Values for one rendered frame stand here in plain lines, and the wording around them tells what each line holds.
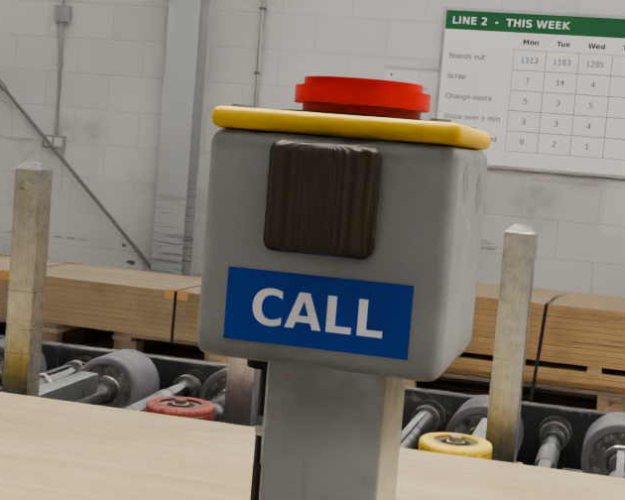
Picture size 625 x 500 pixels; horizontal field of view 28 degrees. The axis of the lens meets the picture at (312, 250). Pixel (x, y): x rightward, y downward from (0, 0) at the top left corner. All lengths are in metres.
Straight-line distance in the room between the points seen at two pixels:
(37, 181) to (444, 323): 1.30
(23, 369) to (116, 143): 6.58
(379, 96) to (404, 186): 0.03
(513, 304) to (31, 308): 0.61
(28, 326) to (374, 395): 1.29
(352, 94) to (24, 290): 1.29
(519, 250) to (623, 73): 6.08
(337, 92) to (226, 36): 7.60
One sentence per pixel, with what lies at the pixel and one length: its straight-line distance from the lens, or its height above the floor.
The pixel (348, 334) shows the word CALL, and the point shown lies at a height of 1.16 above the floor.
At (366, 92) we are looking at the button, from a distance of 0.35.
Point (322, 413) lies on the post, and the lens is 0.36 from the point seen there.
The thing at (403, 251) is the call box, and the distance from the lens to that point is 0.33.
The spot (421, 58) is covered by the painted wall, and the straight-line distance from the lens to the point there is 7.64.
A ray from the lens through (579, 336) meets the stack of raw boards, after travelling 6.25.
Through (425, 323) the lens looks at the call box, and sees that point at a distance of 0.33.
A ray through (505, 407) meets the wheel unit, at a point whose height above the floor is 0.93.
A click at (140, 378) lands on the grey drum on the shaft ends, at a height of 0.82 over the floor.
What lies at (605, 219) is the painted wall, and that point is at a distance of 7.51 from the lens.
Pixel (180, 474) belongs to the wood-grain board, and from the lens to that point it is 1.18.
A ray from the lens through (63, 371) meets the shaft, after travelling 2.09.
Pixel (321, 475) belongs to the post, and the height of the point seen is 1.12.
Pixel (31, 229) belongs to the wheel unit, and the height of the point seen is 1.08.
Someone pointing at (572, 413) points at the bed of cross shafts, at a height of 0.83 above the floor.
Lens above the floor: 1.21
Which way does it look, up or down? 5 degrees down
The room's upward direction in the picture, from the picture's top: 5 degrees clockwise
